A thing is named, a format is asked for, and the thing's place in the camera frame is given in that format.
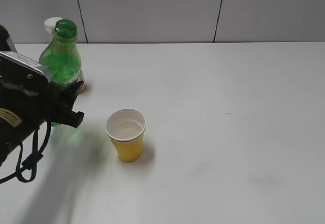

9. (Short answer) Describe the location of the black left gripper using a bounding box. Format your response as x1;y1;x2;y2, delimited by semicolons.
1;75;84;128

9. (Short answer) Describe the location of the green sprite bottle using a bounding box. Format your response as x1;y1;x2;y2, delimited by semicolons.
38;18;83;127

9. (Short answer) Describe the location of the yellow paper cup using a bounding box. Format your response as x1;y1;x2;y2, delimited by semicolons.
105;108;146;162

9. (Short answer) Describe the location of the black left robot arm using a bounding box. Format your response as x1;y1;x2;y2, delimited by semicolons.
1;58;84;163

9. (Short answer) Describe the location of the orange juice bottle white cap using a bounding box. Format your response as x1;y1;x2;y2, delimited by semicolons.
44;17;88;94

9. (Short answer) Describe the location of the dark glass bottle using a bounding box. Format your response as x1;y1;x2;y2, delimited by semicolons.
0;25;17;52

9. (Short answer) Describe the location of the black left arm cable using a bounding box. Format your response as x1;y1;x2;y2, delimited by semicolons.
0;119;52;184

